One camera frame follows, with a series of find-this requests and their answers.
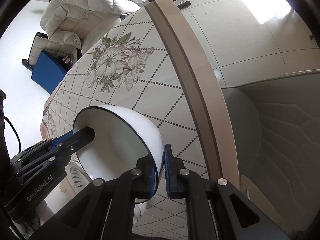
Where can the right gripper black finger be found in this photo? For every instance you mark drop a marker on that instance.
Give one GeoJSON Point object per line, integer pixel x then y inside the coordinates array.
{"type": "Point", "coordinates": [71, 142]}

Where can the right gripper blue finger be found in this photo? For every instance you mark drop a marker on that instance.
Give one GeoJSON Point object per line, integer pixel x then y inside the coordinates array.
{"type": "Point", "coordinates": [169, 165]}
{"type": "Point", "coordinates": [151, 175]}

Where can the blue leaf pattern plate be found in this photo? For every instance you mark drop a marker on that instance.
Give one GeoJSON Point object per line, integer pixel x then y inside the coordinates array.
{"type": "Point", "coordinates": [76, 176]}

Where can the white bowl black rim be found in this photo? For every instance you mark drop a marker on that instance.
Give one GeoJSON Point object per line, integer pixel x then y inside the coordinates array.
{"type": "Point", "coordinates": [122, 136]}

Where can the blue mat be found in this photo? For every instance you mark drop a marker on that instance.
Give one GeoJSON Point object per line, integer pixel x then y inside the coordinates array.
{"type": "Point", "coordinates": [47, 72]}

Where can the floral checked tablecloth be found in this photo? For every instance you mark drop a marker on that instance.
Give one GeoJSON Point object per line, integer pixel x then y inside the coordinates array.
{"type": "Point", "coordinates": [153, 63]}

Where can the cream padded chair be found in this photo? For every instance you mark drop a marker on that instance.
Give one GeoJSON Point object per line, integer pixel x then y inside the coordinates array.
{"type": "Point", "coordinates": [275, 125]}

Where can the white puffer jacket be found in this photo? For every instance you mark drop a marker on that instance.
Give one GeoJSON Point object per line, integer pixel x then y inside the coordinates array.
{"type": "Point", "coordinates": [81, 23]}

